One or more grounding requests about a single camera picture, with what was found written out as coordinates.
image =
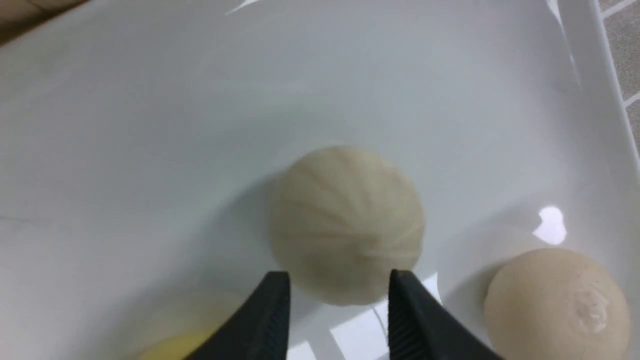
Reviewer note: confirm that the smooth white steamed bun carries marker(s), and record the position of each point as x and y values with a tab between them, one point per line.
557	304

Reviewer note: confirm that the white pleated steamed bun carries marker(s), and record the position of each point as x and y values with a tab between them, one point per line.
340	220

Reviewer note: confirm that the grey checked tablecloth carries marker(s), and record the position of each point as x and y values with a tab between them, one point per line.
621	19

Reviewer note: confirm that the white square plate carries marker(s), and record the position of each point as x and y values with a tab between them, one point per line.
141	140

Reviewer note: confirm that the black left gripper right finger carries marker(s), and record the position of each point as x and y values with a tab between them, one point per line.
419	328

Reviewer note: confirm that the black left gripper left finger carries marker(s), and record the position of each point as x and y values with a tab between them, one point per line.
258	330

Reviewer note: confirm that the yellow steamed bun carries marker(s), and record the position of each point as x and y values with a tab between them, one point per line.
177	347

